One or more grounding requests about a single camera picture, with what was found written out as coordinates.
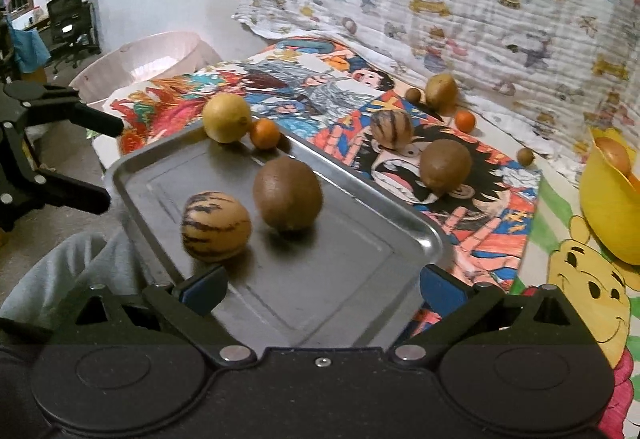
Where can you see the metal tray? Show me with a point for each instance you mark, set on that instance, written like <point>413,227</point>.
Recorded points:
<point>325,279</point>

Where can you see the brown kiwi fruit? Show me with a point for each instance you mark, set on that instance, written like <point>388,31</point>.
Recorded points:
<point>445,166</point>
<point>287,194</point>

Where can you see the black office chair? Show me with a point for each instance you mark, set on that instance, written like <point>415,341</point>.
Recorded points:
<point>67,16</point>

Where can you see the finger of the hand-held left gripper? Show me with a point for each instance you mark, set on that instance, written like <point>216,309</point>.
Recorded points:
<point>97,121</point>
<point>75,193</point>

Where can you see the blue cloth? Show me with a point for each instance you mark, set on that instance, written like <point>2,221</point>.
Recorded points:
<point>27,49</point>

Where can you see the yellow plastic bowl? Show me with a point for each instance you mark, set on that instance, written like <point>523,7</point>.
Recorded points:
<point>607,214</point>

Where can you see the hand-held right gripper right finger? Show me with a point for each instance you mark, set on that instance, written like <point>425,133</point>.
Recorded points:
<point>440,290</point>

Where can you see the orange-brown fruit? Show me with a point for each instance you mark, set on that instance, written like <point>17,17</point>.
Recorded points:
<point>615,155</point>

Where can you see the pink plastic basin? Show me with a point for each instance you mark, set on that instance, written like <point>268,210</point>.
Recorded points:
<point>145,59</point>

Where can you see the green-yellow mango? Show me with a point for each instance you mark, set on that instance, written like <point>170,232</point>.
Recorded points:
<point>441,91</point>

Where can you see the yellow lemon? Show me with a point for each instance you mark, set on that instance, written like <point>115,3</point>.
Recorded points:
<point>226,117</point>

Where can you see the striped melon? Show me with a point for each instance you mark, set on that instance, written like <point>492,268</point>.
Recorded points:
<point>215,226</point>
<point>391,129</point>

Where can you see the person's leg in grey trousers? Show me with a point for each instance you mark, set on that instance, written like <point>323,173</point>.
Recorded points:
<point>65,269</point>

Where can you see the small brown round fruit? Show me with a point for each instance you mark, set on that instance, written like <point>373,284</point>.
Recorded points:
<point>525,156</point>
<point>413,95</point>

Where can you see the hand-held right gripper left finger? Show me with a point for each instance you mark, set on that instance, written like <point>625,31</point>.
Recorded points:
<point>205,290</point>

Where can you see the small orange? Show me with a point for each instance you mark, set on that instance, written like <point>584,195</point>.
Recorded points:
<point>465,120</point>
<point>265,134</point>

